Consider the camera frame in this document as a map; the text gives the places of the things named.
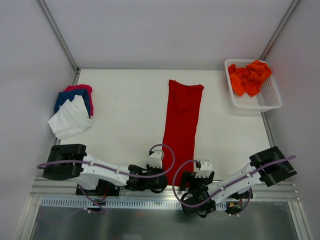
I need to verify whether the red t shirt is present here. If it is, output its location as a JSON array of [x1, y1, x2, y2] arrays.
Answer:
[[162, 80, 204, 185]]

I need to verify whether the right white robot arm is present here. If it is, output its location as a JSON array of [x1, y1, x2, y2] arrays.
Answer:
[[179, 146, 297, 218]]

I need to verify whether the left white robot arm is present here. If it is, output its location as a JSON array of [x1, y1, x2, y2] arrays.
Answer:
[[37, 144, 168, 196]]

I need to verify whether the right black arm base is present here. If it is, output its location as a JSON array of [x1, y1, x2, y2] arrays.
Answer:
[[227, 189, 253, 200]]

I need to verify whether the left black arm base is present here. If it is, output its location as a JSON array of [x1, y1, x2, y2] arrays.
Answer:
[[83, 179, 120, 197]]

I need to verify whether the white folded t shirt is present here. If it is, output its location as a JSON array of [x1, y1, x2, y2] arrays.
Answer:
[[47, 94, 93, 141]]

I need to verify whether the white plastic basket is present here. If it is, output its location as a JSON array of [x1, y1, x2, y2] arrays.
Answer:
[[224, 58, 283, 115]]

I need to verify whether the pink folded t shirt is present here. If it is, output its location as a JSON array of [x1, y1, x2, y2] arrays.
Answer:
[[63, 84, 94, 117]]

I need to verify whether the orange t shirt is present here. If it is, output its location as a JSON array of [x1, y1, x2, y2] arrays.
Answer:
[[227, 60, 272, 97]]

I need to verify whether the blue folded t shirt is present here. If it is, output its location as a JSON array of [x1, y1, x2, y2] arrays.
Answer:
[[53, 92, 91, 119]]

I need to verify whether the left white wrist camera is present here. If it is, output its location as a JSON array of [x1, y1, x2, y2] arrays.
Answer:
[[147, 150, 165, 169]]

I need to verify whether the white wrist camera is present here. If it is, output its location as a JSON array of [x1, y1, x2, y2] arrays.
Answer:
[[195, 160, 213, 179], [147, 150, 165, 169]]

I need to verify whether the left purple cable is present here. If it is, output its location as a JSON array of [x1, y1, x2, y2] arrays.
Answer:
[[36, 143, 176, 215]]

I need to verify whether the purple cable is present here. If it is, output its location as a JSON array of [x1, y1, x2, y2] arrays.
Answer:
[[172, 155, 297, 215], [36, 143, 176, 215]]

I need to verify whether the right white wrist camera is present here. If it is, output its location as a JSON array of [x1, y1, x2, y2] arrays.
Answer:
[[195, 160, 213, 179]]

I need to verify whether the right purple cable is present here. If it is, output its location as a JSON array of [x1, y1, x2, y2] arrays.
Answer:
[[172, 155, 297, 215]]

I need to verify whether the white slotted cable duct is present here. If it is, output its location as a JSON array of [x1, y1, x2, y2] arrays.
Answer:
[[40, 197, 182, 210]]

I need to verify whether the aluminium mounting rail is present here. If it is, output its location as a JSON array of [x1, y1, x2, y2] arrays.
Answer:
[[29, 176, 301, 202]]

